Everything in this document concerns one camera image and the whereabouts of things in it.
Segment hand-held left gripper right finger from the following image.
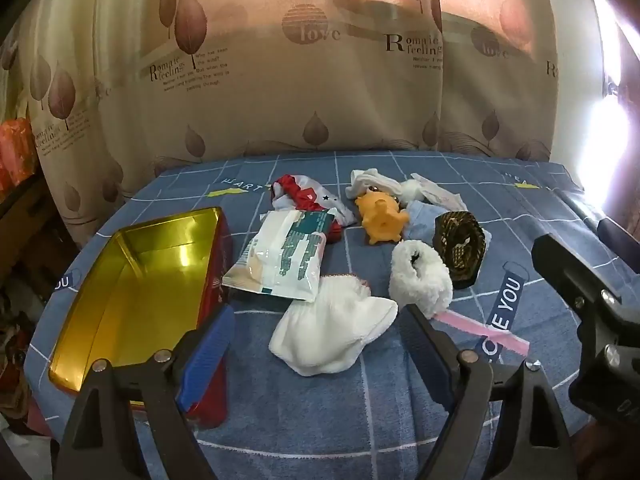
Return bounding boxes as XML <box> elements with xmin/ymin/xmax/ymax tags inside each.
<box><xmin>406</xmin><ymin>304</ymin><xmax>576</xmax><ymax>480</ymax></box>

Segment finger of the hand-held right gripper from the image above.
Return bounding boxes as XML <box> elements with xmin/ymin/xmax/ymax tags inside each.
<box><xmin>531</xmin><ymin>232</ymin><xmax>640</xmax><ymax>322</ymax></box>

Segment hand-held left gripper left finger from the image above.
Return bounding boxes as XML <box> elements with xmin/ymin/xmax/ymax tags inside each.
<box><xmin>50</xmin><ymin>304</ymin><xmax>236</xmax><ymax>480</ymax></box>

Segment fluffy white sock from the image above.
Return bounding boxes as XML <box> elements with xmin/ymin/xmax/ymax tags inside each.
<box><xmin>389</xmin><ymin>240</ymin><xmax>454</xmax><ymax>318</ymax></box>

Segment red and gold tin box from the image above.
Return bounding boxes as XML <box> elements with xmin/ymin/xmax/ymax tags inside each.
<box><xmin>47</xmin><ymin>206</ymin><xmax>236</xmax><ymax>428</ymax></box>

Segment dark brown patterned pouch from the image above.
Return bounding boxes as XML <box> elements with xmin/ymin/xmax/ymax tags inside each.
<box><xmin>432</xmin><ymin>211</ymin><xmax>490</xmax><ymax>289</ymax></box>

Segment large white sock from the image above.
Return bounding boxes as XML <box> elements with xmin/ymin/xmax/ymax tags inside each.
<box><xmin>269</xmin><ymin>274</ymin><xmax>399</xmax><ymax>377</ymax></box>

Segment white and green wipes packet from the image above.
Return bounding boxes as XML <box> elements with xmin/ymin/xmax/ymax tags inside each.
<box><xmin>221</xmin><ymin>208</ymin><xmax>335</xmax><ymax>303</ymax></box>

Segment light blue cloth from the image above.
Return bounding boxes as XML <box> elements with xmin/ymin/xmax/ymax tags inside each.
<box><xmin>402</xmin><ymin>200</ymin><xmax>443</xmax><ymax>241</ymax></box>

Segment white printed cloth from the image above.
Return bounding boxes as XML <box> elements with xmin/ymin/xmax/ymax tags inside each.
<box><xmin>397</xmin><ymin>172</ymin><xmax>468</xmax><ymax>212</ymax></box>

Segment orange rubber toy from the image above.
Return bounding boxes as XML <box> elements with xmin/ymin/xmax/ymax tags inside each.
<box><xmin>354</xmin><ymin>187</ymin><xmax>411</xmax><ymax>247</ymax></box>

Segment red and white cloth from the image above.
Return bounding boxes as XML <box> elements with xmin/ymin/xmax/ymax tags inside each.
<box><xmin>270</xmin><ymin>174</ymin><xmax>357</xmax><ymax>246</ymax></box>

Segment blue checked blanket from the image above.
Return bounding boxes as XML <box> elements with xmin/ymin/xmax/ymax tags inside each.
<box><xmin>27</xmin><ymin>150</ymin><xmax>601</xmax><ymax>480</ymax></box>

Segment beige leaf print curtain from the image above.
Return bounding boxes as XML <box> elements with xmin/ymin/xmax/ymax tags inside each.
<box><xmin>0</xmin><ymin>0</ymin><xmax>601</xmax><ymax>241</ymax></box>

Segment orange plastic package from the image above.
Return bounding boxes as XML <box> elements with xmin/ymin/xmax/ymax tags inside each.
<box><xmin>0</xmin><ymin>117</ymin><xmax>37</xmax><ymax>196</ymax></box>

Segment black metal frame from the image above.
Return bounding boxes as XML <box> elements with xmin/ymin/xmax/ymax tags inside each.
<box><xmin>562</xmin><ymin>187</ymin><xmax>640</xmax><ymax>273</ymax></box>

